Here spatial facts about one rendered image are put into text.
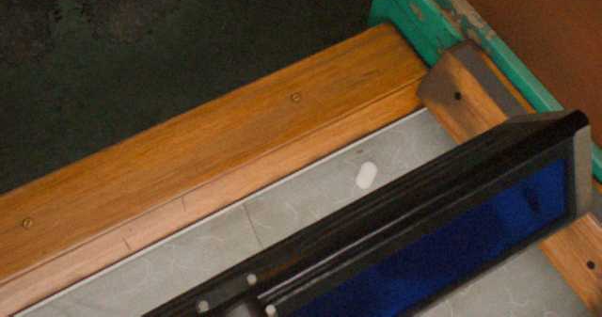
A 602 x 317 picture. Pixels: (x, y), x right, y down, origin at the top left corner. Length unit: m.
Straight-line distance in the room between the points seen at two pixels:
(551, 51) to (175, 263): 0.43
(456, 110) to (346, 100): 0.13
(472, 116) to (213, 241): 0.30
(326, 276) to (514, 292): 0.45
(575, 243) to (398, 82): 0.27
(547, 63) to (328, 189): 0.26
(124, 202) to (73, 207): 0.05
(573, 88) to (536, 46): 0.06
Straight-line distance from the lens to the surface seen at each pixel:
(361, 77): 0.90
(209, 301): 0.40
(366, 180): 0.84
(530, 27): 0.79
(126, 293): 0.80
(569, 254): 0.79
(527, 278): 0.85
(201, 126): 0.85
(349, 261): 0.41
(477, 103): 0.81
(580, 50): 0.75
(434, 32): 0.90
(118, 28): 1.93
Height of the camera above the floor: 1.49
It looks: 59 degrees down
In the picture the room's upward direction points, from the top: 8 degrees clockwise
